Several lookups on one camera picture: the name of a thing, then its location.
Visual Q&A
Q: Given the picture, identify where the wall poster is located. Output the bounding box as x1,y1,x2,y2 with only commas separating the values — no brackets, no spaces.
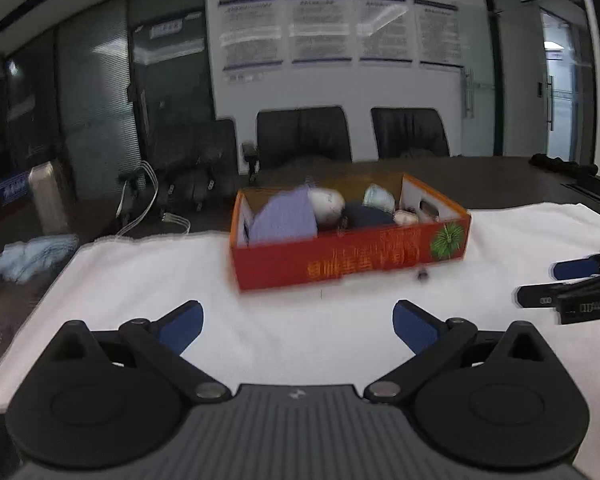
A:
219,0,284,72
413,0,463,72
352,0,413,66
286,0,353,66

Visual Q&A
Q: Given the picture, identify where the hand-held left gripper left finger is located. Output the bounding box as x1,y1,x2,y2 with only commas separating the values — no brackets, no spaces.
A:
30,300,231,402

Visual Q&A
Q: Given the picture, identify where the red cardboard box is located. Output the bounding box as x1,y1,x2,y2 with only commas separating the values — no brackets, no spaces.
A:
229,172,472,292

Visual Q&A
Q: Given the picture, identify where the purple fabric pouch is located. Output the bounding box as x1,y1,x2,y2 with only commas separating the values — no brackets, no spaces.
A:
247,187,318,246

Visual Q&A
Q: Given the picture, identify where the navy zipper case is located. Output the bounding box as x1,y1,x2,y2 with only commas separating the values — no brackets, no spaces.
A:
342,203,398,229

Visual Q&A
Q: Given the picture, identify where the white plush sheep toy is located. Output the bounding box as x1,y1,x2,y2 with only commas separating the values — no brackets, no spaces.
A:
307,185,348,233

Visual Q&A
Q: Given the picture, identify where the long black device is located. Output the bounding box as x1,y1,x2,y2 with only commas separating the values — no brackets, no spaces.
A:
530,154,598,177

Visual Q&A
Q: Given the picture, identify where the white towel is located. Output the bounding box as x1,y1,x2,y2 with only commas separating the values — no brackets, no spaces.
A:
0,202,600,480

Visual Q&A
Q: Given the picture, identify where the white cable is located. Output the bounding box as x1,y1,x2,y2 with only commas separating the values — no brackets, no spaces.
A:
115,160,191,238

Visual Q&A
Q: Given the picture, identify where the clear plastic bag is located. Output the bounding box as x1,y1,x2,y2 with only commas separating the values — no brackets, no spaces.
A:
362,183,397,211

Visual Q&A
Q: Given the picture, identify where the blue name sign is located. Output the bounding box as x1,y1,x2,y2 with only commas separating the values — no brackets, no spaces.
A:
0,175,31,206

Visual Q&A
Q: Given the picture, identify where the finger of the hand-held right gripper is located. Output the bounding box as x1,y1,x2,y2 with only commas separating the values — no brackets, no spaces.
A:
516,280,583,309
552,247,600,279

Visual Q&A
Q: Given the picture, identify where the light blue cloth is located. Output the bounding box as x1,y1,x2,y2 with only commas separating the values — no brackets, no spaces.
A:
0,234,79,282

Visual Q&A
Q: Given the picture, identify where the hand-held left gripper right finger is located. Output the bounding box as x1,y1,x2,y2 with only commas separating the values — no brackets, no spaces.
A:
363,299,562,403

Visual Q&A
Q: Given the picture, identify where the black office chair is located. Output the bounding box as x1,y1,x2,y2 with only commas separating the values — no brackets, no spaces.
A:
256,106,353,168
150,119,238,181
371,106,451,158

